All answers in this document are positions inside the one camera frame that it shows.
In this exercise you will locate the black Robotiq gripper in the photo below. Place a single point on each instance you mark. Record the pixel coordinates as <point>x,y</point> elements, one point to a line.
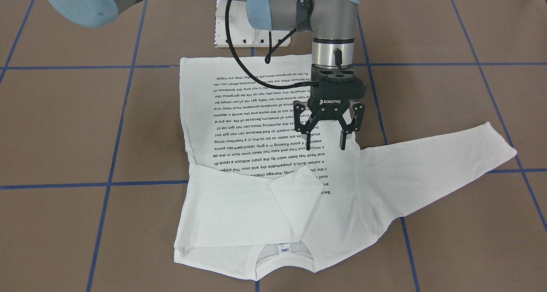
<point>332,106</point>

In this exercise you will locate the white printed long-sleeve shirt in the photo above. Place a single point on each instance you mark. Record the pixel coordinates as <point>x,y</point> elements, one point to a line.
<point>257,200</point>

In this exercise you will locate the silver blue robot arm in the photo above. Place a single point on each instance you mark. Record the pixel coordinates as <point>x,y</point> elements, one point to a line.
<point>332,24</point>

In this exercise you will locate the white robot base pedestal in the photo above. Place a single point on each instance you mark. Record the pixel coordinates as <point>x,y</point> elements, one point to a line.
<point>242,34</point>

